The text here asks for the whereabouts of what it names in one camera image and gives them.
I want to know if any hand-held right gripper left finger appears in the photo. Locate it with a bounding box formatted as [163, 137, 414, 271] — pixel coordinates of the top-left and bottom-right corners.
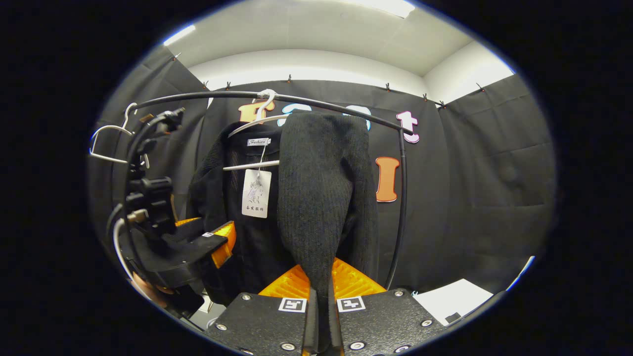
[204, 264, 319, 356]

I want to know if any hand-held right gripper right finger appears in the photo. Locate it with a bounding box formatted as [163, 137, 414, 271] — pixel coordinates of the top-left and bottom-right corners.
[328, 257, 446, 356]

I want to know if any white plastic hanger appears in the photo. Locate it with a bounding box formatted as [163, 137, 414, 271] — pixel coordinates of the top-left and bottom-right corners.
[223, 89, 293, 172]
[89, 102, 149, 169]

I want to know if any black knit cardigan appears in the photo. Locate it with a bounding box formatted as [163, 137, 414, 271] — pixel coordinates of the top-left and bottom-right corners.
[187, 111, 380, 354]

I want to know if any black metal clothes rack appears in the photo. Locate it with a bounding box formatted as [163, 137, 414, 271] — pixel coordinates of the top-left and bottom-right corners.
[126, 90, 414, 291]

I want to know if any white flat board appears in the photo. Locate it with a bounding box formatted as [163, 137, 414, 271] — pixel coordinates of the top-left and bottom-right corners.
[412, 278, 494, 326]

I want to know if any black backdrop cloth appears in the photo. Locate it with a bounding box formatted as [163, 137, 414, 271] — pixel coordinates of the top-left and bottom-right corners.
[88, 44, 557, 322]

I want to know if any row of small backdrop clips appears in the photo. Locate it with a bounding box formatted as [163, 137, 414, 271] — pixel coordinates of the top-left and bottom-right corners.
[173, 53, 484, 108]

